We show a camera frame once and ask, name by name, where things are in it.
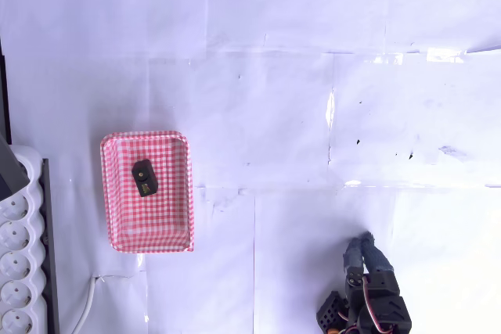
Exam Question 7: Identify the black vertical rail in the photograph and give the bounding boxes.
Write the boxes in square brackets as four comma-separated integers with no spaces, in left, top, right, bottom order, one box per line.
[38,158,61,334]

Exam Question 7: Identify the white cable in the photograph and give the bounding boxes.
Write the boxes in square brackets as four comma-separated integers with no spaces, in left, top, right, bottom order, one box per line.
[71,275,104,334]

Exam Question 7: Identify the dark grey plug adapter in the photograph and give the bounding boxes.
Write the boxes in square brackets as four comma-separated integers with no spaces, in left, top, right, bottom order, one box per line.
[0,130,31,203]

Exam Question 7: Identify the black servo motor block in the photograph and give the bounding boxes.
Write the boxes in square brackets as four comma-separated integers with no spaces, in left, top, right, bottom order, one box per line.
[131,158,159,198]

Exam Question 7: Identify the white power strip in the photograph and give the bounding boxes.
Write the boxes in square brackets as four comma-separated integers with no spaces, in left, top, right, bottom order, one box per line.
[0,145,51,334]

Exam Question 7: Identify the red checkered tray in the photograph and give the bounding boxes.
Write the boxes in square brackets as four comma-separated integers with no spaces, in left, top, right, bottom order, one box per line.
[99,130,196,254]

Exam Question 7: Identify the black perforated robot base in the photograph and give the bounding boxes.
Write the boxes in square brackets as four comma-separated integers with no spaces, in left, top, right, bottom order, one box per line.
[315,290,350,332]

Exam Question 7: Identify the black thin edge bar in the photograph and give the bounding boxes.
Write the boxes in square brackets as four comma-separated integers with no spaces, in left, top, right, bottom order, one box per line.
[0,38,13,146]

